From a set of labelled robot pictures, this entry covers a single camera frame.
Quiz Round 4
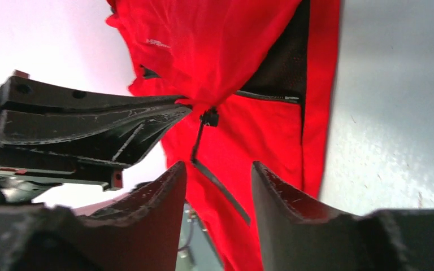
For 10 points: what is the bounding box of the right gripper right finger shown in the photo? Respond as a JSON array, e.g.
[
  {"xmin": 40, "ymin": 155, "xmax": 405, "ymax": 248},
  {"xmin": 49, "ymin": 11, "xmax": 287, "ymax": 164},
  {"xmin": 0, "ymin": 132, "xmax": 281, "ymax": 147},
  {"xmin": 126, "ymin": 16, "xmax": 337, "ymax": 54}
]
[{"xmin": 251, "ymin": 161, "xmax": 434, "ymax": 270}]

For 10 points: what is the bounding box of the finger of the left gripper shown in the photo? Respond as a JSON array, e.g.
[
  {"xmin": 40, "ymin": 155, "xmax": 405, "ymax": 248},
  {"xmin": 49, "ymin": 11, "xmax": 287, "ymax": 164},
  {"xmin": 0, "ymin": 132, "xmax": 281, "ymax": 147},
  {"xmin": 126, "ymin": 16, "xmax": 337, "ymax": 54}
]
[{"xmin": 0, "ymin": 76, "xmax": 191, "ymax": 190}]

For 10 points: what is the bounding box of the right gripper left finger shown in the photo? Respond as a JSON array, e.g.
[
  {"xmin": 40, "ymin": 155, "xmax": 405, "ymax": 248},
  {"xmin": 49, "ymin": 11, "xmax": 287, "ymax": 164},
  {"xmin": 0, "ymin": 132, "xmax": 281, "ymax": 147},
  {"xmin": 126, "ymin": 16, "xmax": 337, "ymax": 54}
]
[{"xmin": 0, "ymin": 161, "xmax": 186, "ymax": 270}]

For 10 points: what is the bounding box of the red zip jacket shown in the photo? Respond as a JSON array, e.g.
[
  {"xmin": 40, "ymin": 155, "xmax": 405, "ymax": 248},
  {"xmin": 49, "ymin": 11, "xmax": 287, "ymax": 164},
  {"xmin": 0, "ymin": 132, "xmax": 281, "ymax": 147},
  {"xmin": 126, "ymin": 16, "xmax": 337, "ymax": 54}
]
[{"xmin": 107, "ymin": 1, "xmax": 341, "ymax": 270}]

